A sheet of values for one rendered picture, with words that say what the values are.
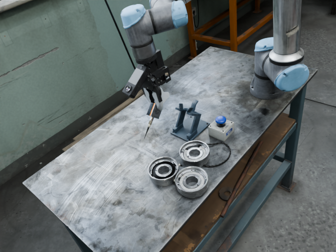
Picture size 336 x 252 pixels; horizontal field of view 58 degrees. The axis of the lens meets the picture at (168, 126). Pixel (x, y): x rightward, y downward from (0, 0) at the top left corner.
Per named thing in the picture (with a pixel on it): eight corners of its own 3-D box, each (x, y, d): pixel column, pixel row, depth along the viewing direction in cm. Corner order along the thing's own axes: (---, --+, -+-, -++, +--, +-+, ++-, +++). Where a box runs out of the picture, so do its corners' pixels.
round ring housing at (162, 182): (157, 193, 99) (155, 184, 96) (145, 172, 106) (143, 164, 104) (185, 179, 101) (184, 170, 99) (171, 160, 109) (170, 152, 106)
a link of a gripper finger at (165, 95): (175, 105, 110) (167, 83, 105) (163, 114, 107) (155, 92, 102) (169, 103, 112) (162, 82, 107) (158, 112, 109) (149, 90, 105)
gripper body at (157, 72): (172, 81, 105) (164, 50, 98) (154, 94, 102) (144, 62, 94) (158, 76, 111) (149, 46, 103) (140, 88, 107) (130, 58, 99)
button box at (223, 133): (224, 142, 112) (223, 132, 109) (208, 135, 116) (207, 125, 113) (236, 129, 116) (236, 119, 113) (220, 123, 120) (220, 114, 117)
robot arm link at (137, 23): (147, 7, 86) (118, 15, 86) (157, 43, 93) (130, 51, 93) (144, 0, 92) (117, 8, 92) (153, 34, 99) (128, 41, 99)
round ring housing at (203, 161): (202, 173, 102) (201, 165, 99) (175, 164, 107) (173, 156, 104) (215, 152, 108) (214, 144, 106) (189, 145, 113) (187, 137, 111)
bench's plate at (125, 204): (130, 289, 78) (129, 285, 77) (24, 186, 114) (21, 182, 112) (317, 73, 140) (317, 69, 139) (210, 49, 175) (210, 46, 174)
